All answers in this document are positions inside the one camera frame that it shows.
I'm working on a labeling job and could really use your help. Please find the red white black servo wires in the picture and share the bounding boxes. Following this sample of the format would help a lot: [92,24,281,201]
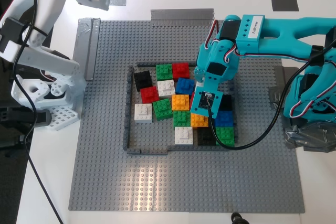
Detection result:
[206,19,324,120]

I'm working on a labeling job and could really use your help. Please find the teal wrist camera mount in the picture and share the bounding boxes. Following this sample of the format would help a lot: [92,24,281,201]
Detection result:
[190,74,225,120]

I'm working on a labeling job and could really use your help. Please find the grey duct tape strip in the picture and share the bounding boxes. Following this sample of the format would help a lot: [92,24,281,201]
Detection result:
[72,17,102,82]
[150,8,216,27]
[267,66,300,125]

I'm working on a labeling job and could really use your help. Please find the orange brick cube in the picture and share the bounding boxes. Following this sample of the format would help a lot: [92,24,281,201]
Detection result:
[190,112,210,129]
[171,94,191,111]

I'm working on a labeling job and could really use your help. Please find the grey studded baseplate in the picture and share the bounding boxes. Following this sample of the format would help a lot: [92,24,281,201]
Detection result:
[68,18,307,214]

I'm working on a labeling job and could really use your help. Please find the dark grey tape square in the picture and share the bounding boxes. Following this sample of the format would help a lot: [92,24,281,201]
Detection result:
[270,0,299,13]

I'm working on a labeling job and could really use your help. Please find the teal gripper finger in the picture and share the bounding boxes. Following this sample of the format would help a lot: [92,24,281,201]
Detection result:
[193,66,205,83]

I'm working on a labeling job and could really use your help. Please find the black brick cube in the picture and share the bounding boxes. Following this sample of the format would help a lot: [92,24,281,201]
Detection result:
[133,70,153,91]
[218,93,233,112]
[197,126,217,146]

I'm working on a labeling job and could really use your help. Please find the crumpled grey duct tape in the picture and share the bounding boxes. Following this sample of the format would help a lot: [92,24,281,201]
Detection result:
[282,121,336,154]

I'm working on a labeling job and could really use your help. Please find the green brick cube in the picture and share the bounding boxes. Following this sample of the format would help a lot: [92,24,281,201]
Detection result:
[155,63,173,82]
[152,98,173,122]
[215,126,236,147]
[173,110,192,128]

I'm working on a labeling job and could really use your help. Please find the dark grey brick wall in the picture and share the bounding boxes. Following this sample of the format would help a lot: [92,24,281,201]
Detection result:
[122,66,135,154]
[136,61,198,68]
[127,144,236,156]
[227,78,239,144]

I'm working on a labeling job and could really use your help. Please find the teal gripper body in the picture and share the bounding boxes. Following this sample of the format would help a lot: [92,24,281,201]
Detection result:
[195,38,240,83]

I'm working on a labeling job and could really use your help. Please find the black table clamp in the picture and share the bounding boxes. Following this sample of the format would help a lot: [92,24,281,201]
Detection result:
[0,105,51,131]

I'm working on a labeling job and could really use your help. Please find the blue brick cube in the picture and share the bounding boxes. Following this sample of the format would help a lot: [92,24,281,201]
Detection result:
[175,77,196,95]
[213,110,235,128]

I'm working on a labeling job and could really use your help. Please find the black knob object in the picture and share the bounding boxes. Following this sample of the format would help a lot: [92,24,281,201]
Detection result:
[230,211,250,224]

